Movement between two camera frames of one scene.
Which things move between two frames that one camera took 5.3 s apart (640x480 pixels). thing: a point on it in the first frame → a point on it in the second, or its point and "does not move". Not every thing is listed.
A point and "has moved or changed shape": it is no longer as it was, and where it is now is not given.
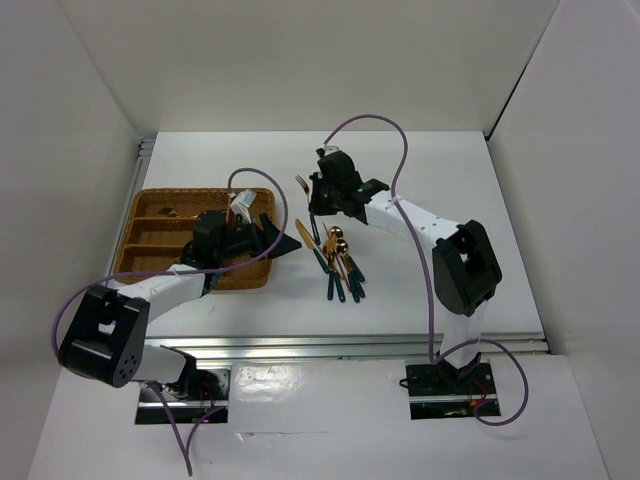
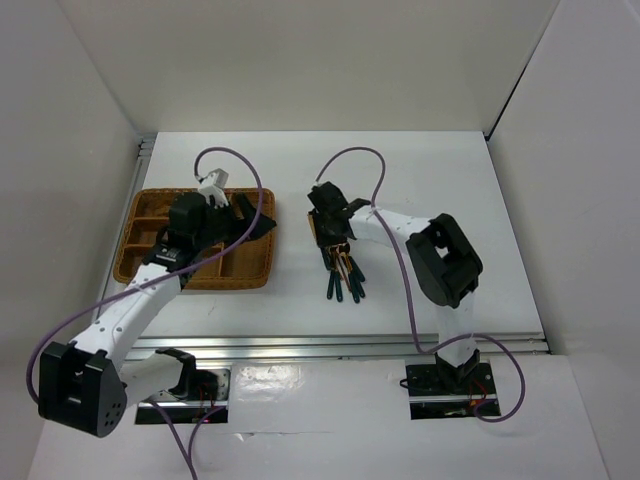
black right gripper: x=316 y=206 → x=324 y=239
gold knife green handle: x=310 y=240 has moved or changed shape
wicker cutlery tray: x=161 y=225 does not move
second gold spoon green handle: x=342 y=247 does not move
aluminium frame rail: x=337 y=345 does not move
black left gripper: x=268 y=238 → x=240 y=226
